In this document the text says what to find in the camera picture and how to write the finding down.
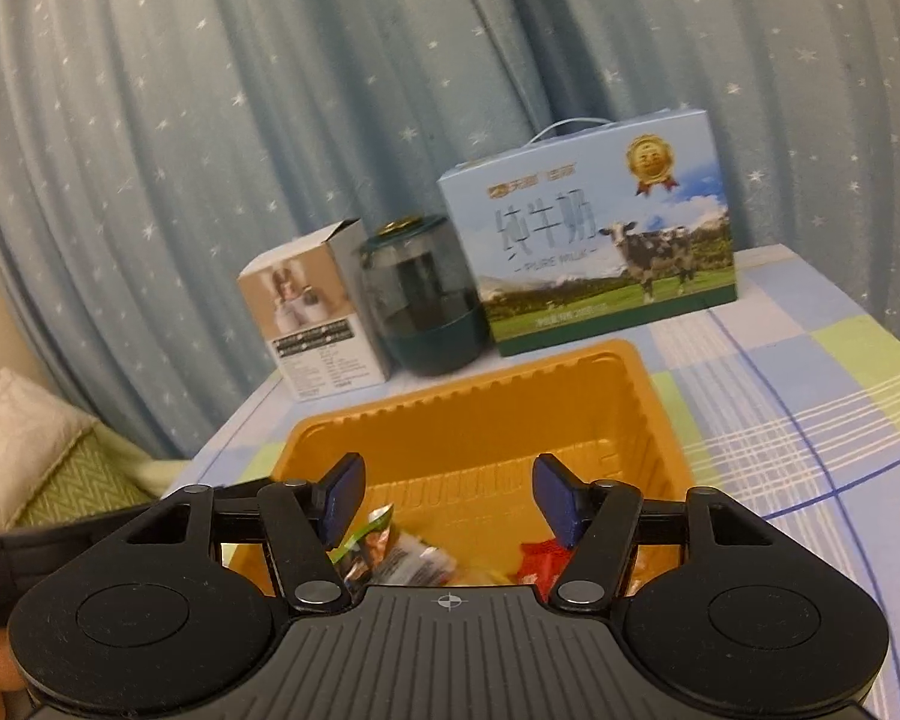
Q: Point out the orange plastic tray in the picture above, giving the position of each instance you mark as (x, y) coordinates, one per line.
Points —
(495, 427)

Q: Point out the checked pastel tablecloth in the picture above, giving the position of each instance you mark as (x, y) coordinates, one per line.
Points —
(795, 427)

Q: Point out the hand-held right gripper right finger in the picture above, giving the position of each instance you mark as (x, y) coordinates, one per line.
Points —
(559, 499)

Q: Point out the white product box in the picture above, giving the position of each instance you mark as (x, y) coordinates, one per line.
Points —
(315, 330)

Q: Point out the silver snack pouch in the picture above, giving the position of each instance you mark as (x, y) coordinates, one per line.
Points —
(364, 540)

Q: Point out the dark green lidded jar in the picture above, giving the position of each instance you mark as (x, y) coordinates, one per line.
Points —
(420, 292)

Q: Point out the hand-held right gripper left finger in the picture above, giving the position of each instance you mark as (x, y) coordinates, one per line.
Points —
(343, 499)

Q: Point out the green patterned cushion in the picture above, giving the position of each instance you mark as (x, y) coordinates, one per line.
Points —
(15, 427)

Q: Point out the cow print milk carton box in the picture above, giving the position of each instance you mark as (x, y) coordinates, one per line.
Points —
(570, 240)

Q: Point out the cream sofa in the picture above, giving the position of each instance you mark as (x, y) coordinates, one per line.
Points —
(165, 476)

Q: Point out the large red snack packet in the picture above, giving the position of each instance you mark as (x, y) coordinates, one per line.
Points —
(544, 566)

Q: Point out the blue star print curtain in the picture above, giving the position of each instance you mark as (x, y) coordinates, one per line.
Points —
(195, 127)

